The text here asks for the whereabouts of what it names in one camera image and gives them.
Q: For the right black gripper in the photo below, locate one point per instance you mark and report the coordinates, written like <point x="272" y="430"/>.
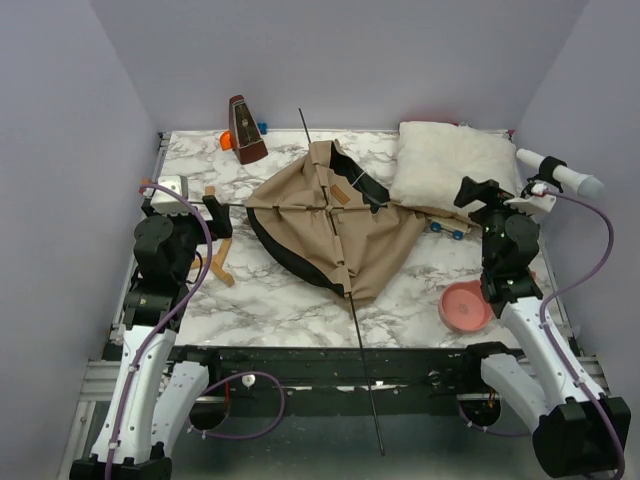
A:
<point x="489" y="191"/>

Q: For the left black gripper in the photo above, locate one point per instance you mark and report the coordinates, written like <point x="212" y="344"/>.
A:
<point x="220" y="226"/>

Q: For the tan pet tent fabric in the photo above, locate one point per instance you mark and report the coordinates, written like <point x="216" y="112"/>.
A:
<point x="328" y="222"/>

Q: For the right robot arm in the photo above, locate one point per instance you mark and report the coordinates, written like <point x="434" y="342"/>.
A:
<point x="576" y="428"/>

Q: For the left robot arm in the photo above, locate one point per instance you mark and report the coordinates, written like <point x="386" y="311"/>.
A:
<point x="145" y="416"/>

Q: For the pink cat-ear pet bowl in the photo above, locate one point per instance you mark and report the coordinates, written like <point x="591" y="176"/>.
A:
<point x="462" y="308"/>

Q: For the wooden toy car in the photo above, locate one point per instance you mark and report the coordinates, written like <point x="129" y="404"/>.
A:
<point x="455" y="228"/>

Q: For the white fluffy pillow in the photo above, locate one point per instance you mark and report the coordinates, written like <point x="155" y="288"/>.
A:
<point x="433" y="158"/>

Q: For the brown wooden metronome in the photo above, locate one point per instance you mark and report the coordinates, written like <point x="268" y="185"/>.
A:
<point x="246" y="140"/>

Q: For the orange plastic cup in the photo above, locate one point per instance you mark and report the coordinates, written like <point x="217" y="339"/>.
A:
<point x="225" y="141"/>

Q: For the blue small toy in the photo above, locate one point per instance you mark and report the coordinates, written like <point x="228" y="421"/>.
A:
<point x="262" y="126"/>

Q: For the wooden stand frame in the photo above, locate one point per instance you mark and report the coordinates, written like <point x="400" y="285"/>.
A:
<point x="217" y="260"/>

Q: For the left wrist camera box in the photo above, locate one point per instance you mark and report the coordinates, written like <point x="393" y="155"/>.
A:
<point x="169" y="194"/>

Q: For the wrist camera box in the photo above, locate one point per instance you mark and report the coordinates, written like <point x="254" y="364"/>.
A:
<point x="532" y="205"/>
<point x="169" y="194"/>

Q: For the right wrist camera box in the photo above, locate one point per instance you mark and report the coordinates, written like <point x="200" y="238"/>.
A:
<point x="532" y="205"/>

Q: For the white microphone on mount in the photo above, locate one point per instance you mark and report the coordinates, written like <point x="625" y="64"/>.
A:
<point x="555" y="172"/>

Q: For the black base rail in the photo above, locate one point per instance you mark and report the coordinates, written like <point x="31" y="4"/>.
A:
<point x="314" y="381"/>

